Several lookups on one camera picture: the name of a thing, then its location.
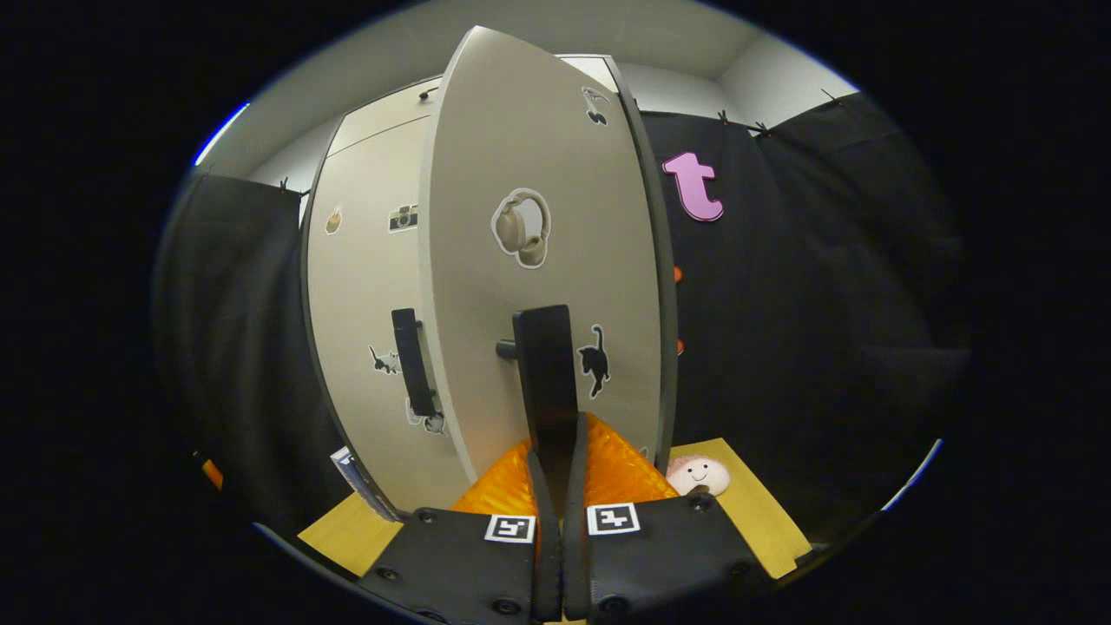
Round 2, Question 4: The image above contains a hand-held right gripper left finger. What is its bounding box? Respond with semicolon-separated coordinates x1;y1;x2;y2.
358;438;563;625

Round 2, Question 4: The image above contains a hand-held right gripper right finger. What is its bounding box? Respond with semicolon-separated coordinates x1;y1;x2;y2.
562;412;769;625

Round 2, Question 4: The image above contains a black door handle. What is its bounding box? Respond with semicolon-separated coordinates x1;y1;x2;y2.
391;308;439;418
496;305;581;517

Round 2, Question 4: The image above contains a beige door with camera sticker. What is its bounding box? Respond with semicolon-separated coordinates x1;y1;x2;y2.
304;117;474;513

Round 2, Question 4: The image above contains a beige double-door shoe cabinet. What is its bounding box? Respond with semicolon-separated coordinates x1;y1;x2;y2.
299;54;680;522

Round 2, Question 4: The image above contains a beige door with headphone sticker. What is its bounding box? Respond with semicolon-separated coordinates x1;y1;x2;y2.
419;24;665;487

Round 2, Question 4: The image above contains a stack of books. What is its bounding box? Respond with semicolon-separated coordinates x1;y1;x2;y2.
330;446;400;522

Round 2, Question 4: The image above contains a pink smiling plush toy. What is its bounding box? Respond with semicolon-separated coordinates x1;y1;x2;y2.
666;457;732;497

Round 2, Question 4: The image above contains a black backdrop cloth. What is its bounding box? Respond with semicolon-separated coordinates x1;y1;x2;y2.
152;91;973;556

